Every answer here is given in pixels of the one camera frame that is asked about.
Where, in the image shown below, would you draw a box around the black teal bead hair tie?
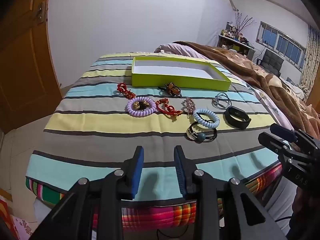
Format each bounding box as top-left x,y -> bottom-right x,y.
186,122 -> 218,143

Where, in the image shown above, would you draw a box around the floral curtain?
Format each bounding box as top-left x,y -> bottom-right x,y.
300,25 -> 320,101

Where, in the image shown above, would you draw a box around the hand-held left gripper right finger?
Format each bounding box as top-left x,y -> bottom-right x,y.
174,145 -> 288,240

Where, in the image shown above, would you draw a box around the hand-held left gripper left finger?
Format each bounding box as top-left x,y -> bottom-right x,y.
30,146 -> 144,240

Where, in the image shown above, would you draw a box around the colourful woven mat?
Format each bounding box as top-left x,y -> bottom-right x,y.
26,162 -> 283,231

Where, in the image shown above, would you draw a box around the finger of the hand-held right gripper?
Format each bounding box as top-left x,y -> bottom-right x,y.
258,132 -> 298,155
270,124 -> 298,143

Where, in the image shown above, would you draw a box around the grey looped cord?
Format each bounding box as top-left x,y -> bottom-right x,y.
212,92 -> 232,109

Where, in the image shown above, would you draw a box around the light blue coil hair tie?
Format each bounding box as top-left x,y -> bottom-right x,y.
193,108 -> 220,129

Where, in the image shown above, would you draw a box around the pink quilt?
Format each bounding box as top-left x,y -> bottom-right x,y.
153,42 -> 211,61

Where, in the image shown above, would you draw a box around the pink rhinestone hair clip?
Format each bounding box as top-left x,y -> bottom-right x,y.
184,97 -> 197,117

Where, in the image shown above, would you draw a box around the black smart wristband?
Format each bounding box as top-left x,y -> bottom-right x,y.
224,106 -> 252,130

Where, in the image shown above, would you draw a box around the person's right forearm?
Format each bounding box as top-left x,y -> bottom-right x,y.
286,185 -> 320,240

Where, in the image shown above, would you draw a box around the cluttered white shelf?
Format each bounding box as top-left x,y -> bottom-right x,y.
217,21 -> 256,61

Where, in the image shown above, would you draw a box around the gold brown beaded hair tie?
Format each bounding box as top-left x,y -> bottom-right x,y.
132,101 -> 150,111

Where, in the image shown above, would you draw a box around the dried branches in vase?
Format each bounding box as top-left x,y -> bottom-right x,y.
233,11 -> 257,34

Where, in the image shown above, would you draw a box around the pale floral bed sheet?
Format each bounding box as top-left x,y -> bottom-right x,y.
246,79 -> 293,132

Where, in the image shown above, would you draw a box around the red knotted hair tie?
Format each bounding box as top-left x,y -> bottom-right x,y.
117,82 -> 136,99
155,98 -> 183,117

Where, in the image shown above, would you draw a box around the shallow green cardboard box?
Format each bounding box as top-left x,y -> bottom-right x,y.
131,56 -> 232,92

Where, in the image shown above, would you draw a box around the metal door latch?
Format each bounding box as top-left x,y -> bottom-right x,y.
36,1 -> 48,26

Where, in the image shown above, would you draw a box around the wooden door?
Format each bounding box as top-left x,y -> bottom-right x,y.
0,0 -> 64,133

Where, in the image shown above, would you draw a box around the dark beaded amber hair tie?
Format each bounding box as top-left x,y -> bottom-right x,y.
158,82 -> 183,98

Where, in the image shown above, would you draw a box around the window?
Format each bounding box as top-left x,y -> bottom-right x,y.
255,21 -> 307,72

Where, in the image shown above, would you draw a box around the black chair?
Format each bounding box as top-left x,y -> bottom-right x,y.
257,49 -> 285,77

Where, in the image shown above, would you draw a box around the black cable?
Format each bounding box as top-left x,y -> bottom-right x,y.
156,225 -> 191,240

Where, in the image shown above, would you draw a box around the striped bed sheet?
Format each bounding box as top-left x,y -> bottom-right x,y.
26,52 -> 293,203

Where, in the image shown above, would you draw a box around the brown plush blanket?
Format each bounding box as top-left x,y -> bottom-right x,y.
172,41 -> 320,140

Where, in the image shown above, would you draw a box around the purple coil hair tie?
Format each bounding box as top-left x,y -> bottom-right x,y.
127,95 -> 157,118

